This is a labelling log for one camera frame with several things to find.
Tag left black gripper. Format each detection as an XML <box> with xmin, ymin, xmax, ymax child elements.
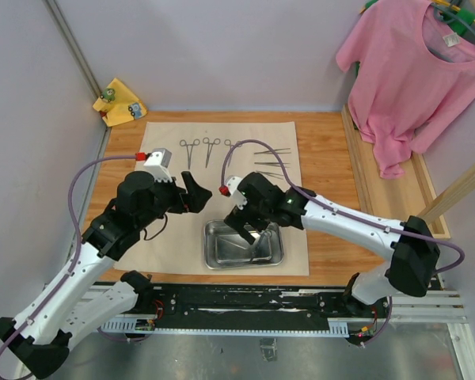
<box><xmin>136</xmin><ymin>170</ymin><xmax>211</xmax><ymax>230</ymax></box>

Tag beige cloth wrap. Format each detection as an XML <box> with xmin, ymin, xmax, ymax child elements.
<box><xmin>115</xmin><ymin>122</ymin><xmax>302</xmax><ymax>275</ymax></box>

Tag steel surgical forceps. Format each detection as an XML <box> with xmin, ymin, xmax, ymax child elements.
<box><xmin>254</xmin><ymin>148</ymin><xmax>291</xmax><ymax>155</ymax></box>

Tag stainless steel tray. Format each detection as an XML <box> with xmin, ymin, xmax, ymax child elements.
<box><xmin>203</xmin><ymin>220</ymin><xmax>284</xmax><ymax>269</ymax></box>

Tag steel hemostat clamp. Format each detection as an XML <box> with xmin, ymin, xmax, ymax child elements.
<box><xmin>202</xmin><ymin>137</ymin><xmax>221</xmax><ymax>168</ymax></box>

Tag long steel hemostat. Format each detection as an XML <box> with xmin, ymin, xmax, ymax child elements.
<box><xmin>223</xmin><ymin>139</ymin><xmax>242</xmax><ymax>168</ymax></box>

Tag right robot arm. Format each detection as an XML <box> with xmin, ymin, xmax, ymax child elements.
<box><xmin>219</xmin><ymin>172</ymin><xmax>440</xmax><ymax>317</ymax></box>

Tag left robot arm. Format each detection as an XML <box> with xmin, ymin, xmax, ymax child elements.
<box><xmin>0</xmin><ymin>171</ymin><xmax>212</xmax><ymax>379</ymax></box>

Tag yellow printed cloth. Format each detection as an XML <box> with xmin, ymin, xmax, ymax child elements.
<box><xmin>93</xmin><ymin>78</ymin><xmax>148</xmax><ymax>127</ymax></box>

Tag pink t-shirt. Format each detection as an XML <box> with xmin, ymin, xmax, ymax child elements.
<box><xmin>336</xmin><ymin>1</ymin><xmax>475</xmax><ymax>179</ymax></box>

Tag wooden pole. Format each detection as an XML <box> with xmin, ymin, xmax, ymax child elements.
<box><xmin>418</xmin><ymin>163</ymin><xmax>475</xmax><ymax>224</ymax></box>

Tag green clothes hanger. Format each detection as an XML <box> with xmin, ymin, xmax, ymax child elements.
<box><xmin>431</xmin><ymin>1</ymin><xmax>475</xmax><ymax>40</ymax></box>

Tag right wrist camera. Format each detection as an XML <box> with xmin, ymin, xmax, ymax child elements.
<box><xmin>218</xmin><ymin>176</ymin><xmax>248</xmax><ymax>210</ymax></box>

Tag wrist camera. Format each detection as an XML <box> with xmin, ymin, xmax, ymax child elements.
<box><xmin>133</xmin><ymin>148</ymin><xmax>174</xmax><ymax>187</ymax></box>
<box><xmin>218</xmin><ymin>176</ymin><xmax>248</xmax><ymax>210</ymax></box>

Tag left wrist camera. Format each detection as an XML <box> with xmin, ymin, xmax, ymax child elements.
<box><xmin>133</xmin><ymin>148</ymin><xmax>174</xmax><ymax>187</ymax></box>

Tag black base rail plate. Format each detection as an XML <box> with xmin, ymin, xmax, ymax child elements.
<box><xmin>107</xmin><ymin>281</ymin><xmax>391</xmax><ymax>329</ymax></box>

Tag wooden tray frame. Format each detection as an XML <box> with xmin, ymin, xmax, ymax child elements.
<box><xmin>340</xmin><ymin>103</ymin><xmax>451</xmax><ymax>241</ymax></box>

